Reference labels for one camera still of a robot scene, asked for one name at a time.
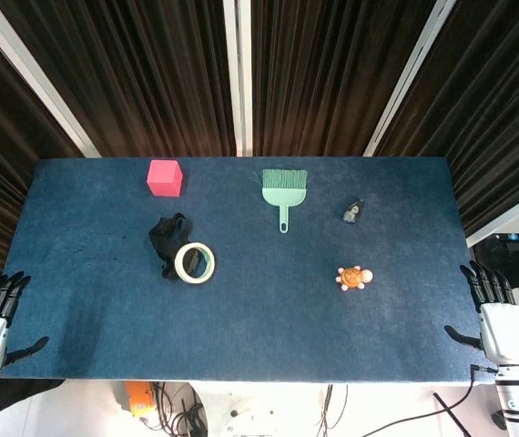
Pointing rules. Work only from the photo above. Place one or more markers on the blue felt table cloth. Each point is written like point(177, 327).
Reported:
point(264, 328)

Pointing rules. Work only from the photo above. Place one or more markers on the white tape roll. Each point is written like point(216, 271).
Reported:
point(194, 280)

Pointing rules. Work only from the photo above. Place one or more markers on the mint green hand brush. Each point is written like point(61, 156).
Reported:
point(283, 193)

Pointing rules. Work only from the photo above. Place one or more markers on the small grey oval object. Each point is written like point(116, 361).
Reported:
point(353, 211)

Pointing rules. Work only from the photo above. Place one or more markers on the pink foam cube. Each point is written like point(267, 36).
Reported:
point(164, 178)

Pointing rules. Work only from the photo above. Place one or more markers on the orange and pink turtle toy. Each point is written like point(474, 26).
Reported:
point(353, 278)

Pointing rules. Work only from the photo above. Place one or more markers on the right five-finger robot hand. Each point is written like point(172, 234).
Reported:
point(507, 332)

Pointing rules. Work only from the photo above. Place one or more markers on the white slotted post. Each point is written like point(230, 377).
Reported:
point(239, 77)
point(36, 77)
point(505, 218)
point(407, 77)

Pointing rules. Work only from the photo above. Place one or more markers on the orange device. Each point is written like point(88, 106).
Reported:
point(139, 399)

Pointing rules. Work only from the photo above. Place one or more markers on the black equipment box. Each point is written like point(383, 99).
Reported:
point(514, 252)

